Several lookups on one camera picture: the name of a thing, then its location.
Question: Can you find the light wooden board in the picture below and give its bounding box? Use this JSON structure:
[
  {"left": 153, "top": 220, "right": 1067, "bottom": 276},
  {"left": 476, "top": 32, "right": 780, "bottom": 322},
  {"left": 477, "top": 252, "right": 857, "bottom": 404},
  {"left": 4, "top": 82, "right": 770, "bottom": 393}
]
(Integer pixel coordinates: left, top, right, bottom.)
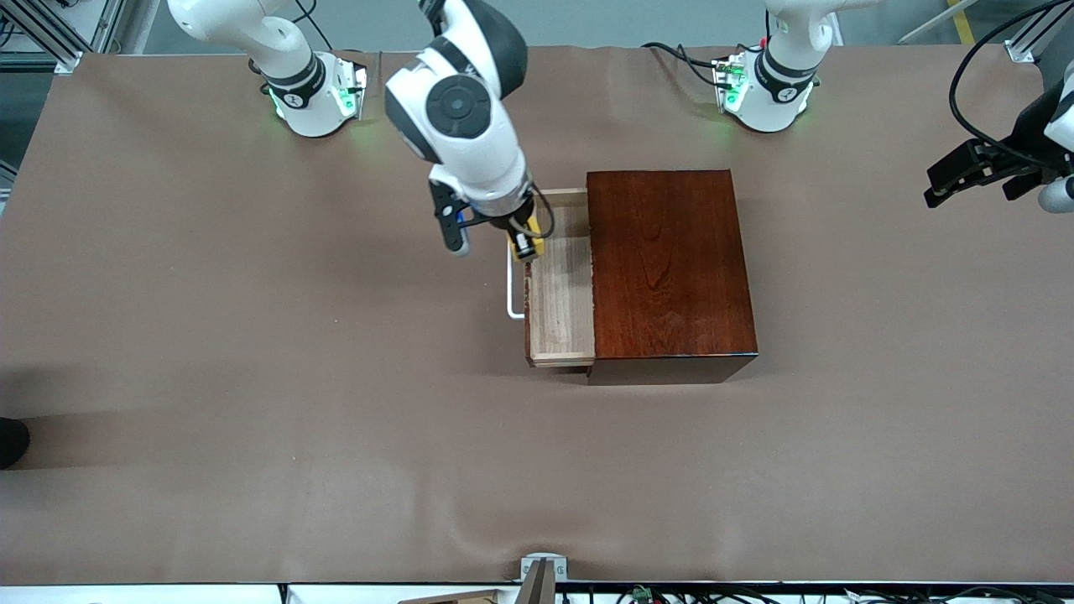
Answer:
[{"left": 399, "top": 589, "right": 504, "bottom": 604}]

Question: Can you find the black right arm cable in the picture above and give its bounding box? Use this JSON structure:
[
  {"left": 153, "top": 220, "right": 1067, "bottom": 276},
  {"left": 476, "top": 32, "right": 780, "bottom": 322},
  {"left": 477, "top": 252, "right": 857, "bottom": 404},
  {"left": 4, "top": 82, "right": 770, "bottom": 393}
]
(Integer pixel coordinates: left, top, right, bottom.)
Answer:
[{"left": 527, "top": 189, "right": 556, "bottom": 242}]

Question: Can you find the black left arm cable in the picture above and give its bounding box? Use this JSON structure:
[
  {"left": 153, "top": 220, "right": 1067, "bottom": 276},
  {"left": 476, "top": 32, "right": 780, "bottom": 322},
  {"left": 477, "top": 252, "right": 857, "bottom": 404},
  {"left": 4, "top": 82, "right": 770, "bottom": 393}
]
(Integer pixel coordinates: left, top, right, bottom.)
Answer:
[{"left": 948, "top": 0, "right": 1074, "bottom": 156}]

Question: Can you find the dark wooden drawer cabinet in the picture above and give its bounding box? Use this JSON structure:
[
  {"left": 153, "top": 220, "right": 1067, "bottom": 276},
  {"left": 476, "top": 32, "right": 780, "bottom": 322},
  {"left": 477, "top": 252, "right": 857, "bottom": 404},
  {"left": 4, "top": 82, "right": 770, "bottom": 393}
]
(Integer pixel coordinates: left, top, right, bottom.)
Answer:
[{"left": 585, "top": 169, "right": 759, "bottom": 387}]

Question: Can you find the black base cable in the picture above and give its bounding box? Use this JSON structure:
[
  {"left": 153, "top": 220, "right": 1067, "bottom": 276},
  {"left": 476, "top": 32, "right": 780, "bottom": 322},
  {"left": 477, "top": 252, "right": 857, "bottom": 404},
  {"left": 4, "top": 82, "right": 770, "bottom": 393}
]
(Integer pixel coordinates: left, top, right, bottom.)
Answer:
[
  {"left": 642, "top": 40, "right": 731, "bottom": 91},
  {"left": 289, "top": 0, "right": 353, "bottom": 53}
]

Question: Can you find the black round object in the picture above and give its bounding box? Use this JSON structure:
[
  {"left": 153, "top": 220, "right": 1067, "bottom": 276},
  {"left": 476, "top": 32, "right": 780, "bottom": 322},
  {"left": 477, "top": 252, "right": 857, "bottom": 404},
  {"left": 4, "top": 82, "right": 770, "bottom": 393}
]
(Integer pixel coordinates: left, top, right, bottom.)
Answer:
[{"left": 0, "top": 417, "right": 31, "bottom": 471}]

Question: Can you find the metal clamp bracket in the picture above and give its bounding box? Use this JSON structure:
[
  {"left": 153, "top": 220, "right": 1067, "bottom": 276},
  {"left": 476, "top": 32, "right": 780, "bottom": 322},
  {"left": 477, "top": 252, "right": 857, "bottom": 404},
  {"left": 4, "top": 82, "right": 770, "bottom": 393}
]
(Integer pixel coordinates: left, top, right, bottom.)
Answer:
[{"left": 514, "top": 554, "right": 570, "bottom": 604}]

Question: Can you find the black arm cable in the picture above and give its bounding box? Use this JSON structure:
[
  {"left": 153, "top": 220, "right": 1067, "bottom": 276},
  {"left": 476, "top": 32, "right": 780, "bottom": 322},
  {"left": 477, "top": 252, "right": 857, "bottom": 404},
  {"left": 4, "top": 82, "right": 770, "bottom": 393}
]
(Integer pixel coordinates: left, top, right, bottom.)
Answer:
[
  {"left": 527, "top": 189, "right": 556, "bottom": 242},
  {"left": 948, "top": 0, "right": 1074, "bottom": 156}
]

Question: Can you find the light wood drawer white handle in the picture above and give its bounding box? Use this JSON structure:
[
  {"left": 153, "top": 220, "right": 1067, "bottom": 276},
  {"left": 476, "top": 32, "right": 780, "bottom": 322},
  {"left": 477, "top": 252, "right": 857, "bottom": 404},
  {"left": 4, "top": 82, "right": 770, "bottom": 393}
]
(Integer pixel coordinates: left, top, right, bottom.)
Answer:
[{"left": 507, "top": 188, "right": 597, "bottom": 368}]

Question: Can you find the aluminium frame profile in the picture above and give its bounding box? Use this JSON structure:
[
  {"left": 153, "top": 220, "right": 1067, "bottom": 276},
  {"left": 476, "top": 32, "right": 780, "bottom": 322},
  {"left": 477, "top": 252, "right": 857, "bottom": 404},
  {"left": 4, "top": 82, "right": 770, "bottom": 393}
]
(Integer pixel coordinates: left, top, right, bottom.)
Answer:
[
  {"left": 0, "top": 0, "right": 127, "bottom": 75},
  {"left": 1005, "top": 0, "right": 1074, "bottom": 65}
]

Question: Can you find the brown table cover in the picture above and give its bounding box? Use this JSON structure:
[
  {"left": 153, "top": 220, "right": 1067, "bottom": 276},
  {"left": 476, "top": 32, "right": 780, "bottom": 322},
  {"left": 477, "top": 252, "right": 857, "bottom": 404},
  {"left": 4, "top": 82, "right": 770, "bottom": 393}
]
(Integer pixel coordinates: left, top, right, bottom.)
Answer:
[{"left": 0, "top": 44, "right": 1074, "bottom": 586}]

